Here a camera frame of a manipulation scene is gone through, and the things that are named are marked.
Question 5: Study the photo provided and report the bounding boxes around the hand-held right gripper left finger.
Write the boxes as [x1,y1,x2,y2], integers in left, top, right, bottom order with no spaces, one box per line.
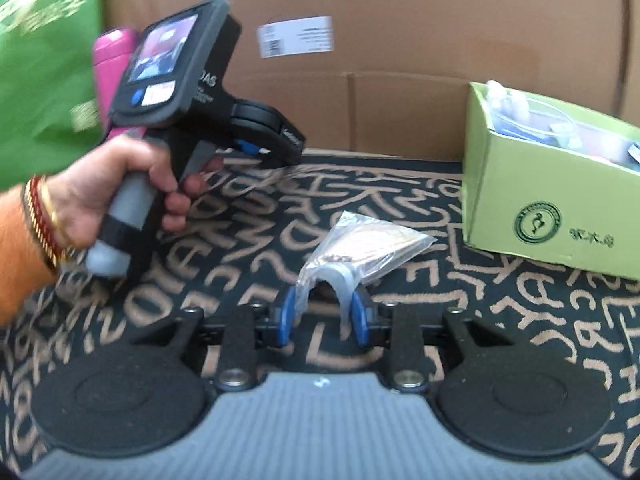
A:
[131,286,296,393]

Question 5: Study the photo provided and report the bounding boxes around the clear plastic bag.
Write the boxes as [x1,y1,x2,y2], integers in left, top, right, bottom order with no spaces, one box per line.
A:
[295,211,437,343]

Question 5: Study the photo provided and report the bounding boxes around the green shopping bag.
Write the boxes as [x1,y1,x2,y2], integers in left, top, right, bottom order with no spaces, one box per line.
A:
[0,0,106,191]

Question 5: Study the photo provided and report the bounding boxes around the person's left forearm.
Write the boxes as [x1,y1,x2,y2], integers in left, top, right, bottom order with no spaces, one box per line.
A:
[0,175,66,328]

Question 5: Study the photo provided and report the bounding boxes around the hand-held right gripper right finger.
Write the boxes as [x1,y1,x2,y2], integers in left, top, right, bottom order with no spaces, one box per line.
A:
[350,289,507,393]

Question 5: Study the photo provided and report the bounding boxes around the black letter-patterned mat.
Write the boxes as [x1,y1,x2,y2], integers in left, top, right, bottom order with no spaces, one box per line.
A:
[0,147,640,480]

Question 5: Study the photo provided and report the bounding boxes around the large brown cardboard box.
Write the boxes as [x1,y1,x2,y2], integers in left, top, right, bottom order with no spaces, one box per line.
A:
[102,0,640,161]

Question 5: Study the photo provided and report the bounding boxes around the red beaded bracelet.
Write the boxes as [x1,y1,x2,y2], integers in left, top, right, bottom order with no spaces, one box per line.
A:
[27,176,68,261]

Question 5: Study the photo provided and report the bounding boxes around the white shipping label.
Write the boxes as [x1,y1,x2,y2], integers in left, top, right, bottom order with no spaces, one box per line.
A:
[256,16,334,58]

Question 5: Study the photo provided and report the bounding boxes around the person's left hand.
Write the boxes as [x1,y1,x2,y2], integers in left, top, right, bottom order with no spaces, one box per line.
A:
[52,135,226,251]

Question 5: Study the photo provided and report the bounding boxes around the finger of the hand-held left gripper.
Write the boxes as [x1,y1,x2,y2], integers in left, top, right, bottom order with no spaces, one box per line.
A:
[236,136,281,168]
[270,119,307,169]

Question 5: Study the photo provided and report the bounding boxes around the pink thermos bottle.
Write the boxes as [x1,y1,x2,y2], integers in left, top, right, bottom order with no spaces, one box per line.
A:
[92,28,146,141]

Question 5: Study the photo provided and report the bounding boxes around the white gloves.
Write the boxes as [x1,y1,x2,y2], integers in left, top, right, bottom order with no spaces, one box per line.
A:
[487,80,531,121]

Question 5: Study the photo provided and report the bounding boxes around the light green cardboard box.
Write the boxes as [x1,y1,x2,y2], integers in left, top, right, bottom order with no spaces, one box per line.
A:
[461,81,640,281]

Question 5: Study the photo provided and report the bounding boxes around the gold bangle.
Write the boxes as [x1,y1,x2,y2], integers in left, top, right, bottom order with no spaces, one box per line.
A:
[40,180,77,252]

